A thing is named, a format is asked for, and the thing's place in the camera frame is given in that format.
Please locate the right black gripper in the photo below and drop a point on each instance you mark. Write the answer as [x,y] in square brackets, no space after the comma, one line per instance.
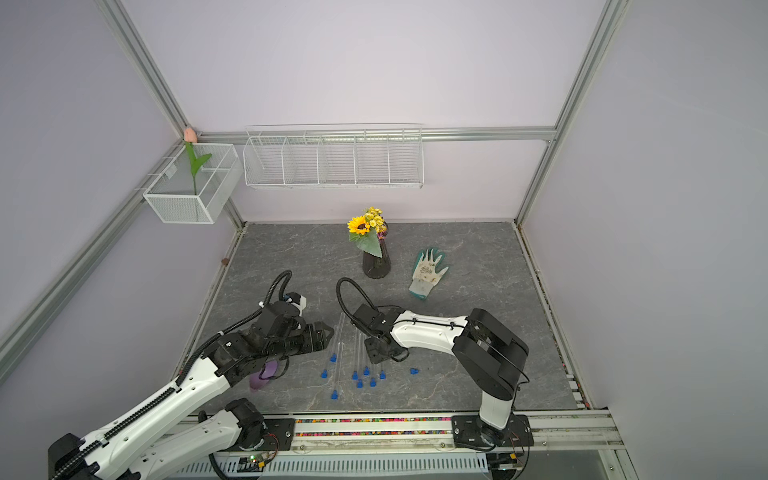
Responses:
[372,356]

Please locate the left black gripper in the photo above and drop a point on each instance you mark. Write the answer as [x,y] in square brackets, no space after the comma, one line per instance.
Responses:
[321,342]

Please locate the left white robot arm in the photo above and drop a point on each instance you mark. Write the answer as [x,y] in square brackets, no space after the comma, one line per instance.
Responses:
[136,445]

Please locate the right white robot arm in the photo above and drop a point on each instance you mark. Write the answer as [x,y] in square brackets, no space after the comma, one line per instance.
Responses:
[491,354]

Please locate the dark glass flower vase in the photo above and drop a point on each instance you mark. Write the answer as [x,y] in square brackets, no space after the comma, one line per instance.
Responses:
[377,267]

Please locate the green white work glove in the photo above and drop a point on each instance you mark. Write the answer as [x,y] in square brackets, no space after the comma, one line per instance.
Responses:
[428,271]

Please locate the yellow sunflower bouquet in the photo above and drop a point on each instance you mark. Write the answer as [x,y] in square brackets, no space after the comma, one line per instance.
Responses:
[368,231]

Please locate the green circuit board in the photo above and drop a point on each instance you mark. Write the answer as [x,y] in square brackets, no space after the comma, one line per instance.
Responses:
[251,464]

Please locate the pink artificial tulip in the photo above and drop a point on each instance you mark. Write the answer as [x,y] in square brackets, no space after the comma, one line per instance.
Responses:
[195,162]

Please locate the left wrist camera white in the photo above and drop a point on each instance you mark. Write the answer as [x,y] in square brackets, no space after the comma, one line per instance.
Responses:
[297,300]

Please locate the purple scoop pink handle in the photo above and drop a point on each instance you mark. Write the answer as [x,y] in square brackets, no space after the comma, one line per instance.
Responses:
[261,378]

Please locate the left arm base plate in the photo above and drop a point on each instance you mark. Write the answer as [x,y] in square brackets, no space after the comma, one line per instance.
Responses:
[272,434]

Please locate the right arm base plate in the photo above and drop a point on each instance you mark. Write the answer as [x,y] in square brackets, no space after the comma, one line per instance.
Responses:
[469,431]

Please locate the white vented cable duct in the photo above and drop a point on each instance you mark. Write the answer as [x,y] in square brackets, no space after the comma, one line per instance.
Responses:
[352,466]

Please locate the white wire wall shelf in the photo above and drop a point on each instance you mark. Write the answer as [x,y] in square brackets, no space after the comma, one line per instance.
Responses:
[342,156]

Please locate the white mesh wall basket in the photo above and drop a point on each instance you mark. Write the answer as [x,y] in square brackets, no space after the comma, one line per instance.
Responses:
[170,194]

